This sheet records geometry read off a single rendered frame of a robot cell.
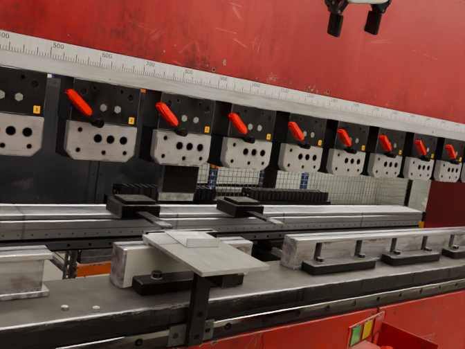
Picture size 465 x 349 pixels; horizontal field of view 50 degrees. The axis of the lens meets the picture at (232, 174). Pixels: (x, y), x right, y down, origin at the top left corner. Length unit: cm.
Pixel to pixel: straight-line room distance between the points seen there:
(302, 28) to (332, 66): 16
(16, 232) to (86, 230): 18
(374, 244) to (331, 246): 22
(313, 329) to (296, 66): 74
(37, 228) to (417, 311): 129
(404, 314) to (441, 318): 26
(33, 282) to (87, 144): 31
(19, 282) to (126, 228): 44
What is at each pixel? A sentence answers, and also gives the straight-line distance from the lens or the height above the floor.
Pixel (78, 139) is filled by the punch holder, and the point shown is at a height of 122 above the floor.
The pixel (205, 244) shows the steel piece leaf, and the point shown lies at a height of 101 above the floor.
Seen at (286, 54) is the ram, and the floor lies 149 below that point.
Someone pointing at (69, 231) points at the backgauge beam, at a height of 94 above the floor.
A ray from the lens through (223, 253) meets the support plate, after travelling 113.
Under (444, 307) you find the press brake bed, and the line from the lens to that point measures 208.
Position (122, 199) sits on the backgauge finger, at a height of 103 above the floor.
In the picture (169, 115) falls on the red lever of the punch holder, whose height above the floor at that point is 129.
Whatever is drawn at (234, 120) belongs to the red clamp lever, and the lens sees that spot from 121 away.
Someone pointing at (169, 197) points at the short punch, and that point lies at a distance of 123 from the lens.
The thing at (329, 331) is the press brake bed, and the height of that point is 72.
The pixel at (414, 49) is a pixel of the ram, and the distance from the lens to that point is 179.
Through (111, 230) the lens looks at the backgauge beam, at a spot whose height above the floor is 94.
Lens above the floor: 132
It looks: 7 degrees down
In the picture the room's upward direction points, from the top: 8 degrees clockwise
